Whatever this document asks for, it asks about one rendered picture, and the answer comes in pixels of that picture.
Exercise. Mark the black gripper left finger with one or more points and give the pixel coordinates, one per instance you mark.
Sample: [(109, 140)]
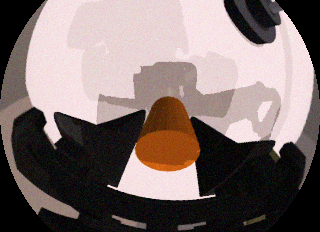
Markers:
[(110, 143)]

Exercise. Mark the orange tapered knob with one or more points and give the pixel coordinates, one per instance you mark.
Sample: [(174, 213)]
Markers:
[(167, 141)]

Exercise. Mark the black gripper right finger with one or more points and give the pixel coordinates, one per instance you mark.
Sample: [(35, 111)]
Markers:
[(221, 157)]

